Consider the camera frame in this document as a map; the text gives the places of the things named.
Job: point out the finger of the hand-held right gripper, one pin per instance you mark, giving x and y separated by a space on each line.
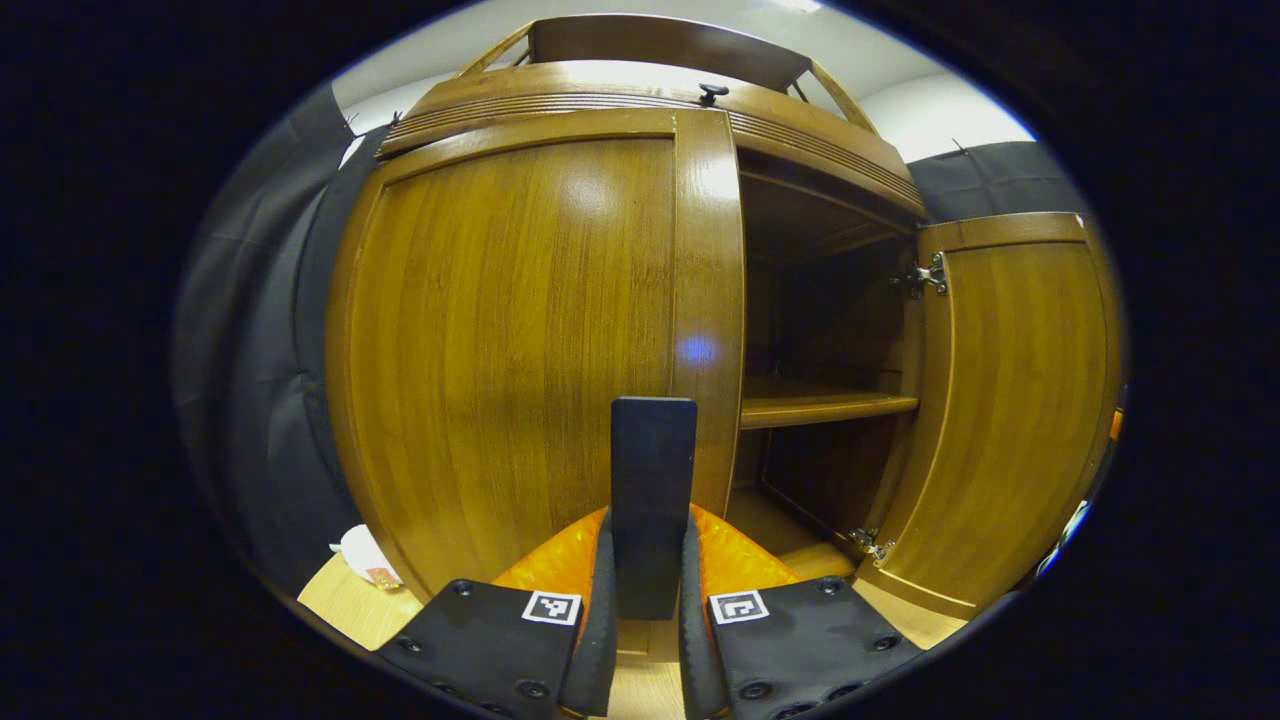
1116 425

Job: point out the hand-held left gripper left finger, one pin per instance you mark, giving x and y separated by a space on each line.
592 650

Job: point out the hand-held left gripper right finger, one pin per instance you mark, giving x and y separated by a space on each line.
695 650

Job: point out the wooden shoe cabinet door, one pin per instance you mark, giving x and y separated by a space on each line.
1020 400
500 350

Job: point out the small white bag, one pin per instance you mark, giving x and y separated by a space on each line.
358 548

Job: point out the black backdrop cloth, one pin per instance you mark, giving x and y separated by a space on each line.
250 350

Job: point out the wooden drawer with black knob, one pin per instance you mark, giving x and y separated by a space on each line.
600 85

